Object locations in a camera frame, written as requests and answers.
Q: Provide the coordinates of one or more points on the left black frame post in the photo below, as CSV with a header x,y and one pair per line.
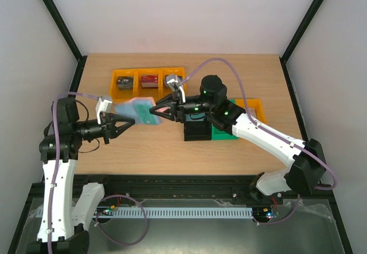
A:
x,y
60,23

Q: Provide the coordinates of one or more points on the green bin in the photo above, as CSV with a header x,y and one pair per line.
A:
x,y
225,135

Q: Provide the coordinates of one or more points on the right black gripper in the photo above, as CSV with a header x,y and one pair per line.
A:
x,y
178,109

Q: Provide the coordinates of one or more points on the black frame post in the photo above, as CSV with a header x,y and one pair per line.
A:
x,y
60,23
301,29

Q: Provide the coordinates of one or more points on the black bin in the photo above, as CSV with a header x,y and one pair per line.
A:
x,y
197,131

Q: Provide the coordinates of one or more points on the teal card stack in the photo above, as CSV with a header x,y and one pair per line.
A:
x,y
195,117

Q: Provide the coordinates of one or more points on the black card stack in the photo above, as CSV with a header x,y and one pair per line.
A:
x,y
125,82

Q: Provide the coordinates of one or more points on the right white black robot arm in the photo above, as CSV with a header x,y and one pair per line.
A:
x,y
302,171

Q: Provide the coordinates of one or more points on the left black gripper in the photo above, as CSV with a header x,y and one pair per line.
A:
x,y
108,125

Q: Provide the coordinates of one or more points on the yellow bin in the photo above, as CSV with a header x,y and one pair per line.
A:
x,y
155,93
118,95
257,105
178,71

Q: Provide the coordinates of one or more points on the red card stack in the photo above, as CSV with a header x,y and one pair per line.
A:
x,y
149,81

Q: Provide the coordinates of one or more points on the right black frame post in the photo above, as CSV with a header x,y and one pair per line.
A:
x,y
301,29

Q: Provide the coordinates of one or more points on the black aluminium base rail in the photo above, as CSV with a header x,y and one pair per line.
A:
x,y
233,188

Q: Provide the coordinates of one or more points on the pink card in bin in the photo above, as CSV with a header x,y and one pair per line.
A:
x,y
252,112

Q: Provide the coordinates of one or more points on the yellow bin far right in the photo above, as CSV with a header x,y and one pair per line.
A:
x,y
257,105

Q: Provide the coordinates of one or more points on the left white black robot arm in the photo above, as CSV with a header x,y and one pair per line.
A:
x,y
64,227

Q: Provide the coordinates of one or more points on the yellow bin left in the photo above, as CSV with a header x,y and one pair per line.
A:
x,y
118,95

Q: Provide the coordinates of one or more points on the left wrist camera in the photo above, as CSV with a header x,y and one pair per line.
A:
x,y
104,104

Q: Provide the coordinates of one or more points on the pink card holder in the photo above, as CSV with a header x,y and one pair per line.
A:
x,y
126,108

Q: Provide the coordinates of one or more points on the yellow bin middle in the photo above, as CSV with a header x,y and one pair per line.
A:
x,y
155,93

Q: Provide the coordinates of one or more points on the white slotted cable duct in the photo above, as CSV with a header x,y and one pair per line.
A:
x,y
181,213

